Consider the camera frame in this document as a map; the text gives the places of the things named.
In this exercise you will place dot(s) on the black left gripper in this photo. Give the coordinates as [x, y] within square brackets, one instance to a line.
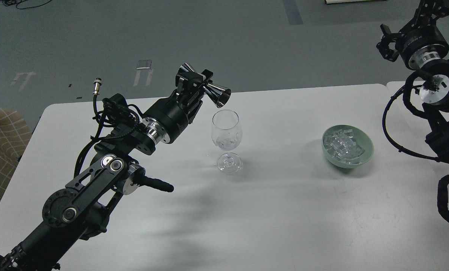
[168, 117]

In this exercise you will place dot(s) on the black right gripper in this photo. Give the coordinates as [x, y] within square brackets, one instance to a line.
[421, 41]

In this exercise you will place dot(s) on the steel double jigger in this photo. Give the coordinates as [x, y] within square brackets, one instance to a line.
[218, 94]

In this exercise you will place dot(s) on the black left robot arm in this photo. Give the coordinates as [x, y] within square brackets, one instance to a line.
[105, 171]

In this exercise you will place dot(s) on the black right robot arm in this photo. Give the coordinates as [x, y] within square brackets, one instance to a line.
[425, 92]

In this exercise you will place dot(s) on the clear wine glass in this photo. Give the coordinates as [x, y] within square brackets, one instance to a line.
[226, 134]

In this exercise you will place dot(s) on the clear ice cubes pile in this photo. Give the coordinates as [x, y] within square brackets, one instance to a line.
[342, 146]

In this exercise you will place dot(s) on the green bowl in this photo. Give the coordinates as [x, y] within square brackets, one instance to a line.
[361, 138]

